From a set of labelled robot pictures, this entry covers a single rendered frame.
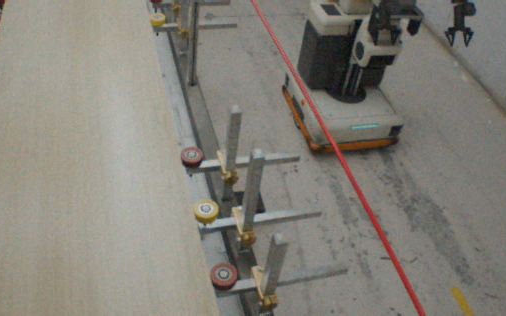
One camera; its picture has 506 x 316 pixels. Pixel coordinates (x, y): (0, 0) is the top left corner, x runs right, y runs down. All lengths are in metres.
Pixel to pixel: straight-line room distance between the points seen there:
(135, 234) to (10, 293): 0.41
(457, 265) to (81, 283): 2.11
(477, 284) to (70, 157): 2.19
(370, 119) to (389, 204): 0.54
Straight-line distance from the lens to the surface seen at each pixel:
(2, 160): 1.86
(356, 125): 3.10
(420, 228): 3.02
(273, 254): 1.34
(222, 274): 1.46
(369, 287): 2.66
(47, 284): 1.49
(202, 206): 1.62
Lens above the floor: 2.14
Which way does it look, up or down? 44 degrees down
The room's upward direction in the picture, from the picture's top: 9 degrees clockwise
